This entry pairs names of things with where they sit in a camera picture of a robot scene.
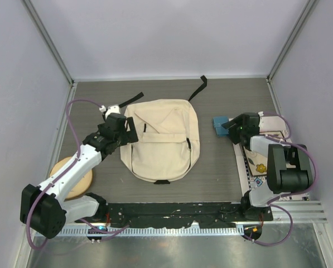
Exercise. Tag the square floral ceramic plate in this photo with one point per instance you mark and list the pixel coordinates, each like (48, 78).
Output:
(256, 155)

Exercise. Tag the round wooden painted plate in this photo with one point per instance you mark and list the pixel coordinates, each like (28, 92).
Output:
(81, 187)

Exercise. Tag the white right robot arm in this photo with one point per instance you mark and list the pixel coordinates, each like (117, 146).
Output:
(291, 170)

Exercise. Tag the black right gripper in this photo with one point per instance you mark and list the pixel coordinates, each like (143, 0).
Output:
(234, 138)

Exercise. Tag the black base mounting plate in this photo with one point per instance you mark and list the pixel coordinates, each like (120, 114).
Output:
(178, 215)

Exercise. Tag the patterned white placemat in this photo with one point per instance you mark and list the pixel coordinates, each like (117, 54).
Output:
(251, 182)

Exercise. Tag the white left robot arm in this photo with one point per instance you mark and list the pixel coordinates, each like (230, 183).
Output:
(45, 207)

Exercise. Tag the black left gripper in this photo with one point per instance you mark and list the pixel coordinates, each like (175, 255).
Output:
(131, 137)

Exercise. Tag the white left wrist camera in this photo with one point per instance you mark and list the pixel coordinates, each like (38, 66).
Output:
(106, 111)

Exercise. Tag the white slotted cable duct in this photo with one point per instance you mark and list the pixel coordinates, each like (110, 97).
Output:
(193, 230)

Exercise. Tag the cream canvas backpack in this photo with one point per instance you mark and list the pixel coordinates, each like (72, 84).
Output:
(168, 143)

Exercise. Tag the aluminium frame rail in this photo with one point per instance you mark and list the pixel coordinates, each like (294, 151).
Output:
(301, 211)

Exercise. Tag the small blue notebook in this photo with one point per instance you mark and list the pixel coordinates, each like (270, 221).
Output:
(218, 121)

